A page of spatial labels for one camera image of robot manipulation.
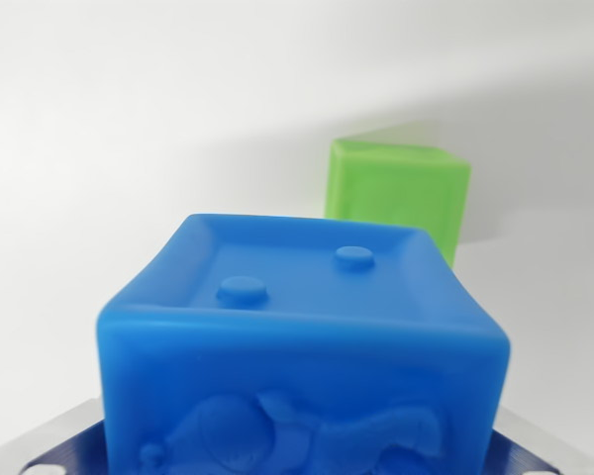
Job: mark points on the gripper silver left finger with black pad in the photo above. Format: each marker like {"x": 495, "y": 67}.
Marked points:
{"x": 54, "y": 445}

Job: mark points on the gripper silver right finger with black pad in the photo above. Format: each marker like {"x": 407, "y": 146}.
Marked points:
{"x": 549, "y": 452}

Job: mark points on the blue embossed rubber cube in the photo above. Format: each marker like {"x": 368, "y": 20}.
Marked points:
{"x": 302, "y": 346}

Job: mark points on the green rubber cube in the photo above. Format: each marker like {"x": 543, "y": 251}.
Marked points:
{"x": 396, "y": 183}

